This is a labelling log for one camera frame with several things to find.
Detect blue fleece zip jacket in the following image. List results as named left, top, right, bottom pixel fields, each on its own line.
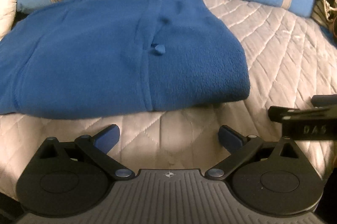
left=1, top=0, right=250, bottom=119

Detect grey quilted bed cover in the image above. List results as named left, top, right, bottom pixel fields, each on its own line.
left=1, top=0, right=336, bottom=198

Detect white striped rope bag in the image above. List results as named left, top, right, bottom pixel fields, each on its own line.
left=311, top=0, right=329, bottom=30

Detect black strap bag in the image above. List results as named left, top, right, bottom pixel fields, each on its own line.
left=326, top=0, right=336, bottom=43

